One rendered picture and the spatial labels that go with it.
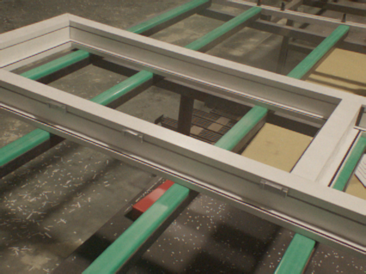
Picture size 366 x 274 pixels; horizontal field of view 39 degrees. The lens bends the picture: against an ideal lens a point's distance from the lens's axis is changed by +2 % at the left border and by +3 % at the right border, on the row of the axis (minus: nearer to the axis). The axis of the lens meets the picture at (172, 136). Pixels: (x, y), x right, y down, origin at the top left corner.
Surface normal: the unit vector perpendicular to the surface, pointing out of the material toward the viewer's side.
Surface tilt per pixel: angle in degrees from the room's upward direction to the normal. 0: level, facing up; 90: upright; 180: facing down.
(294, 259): 0
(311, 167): 0
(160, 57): 90
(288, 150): 0
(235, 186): 90
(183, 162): 90
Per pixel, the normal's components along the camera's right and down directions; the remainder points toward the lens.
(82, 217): 0.09, -0.86
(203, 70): -0.49, 0.40
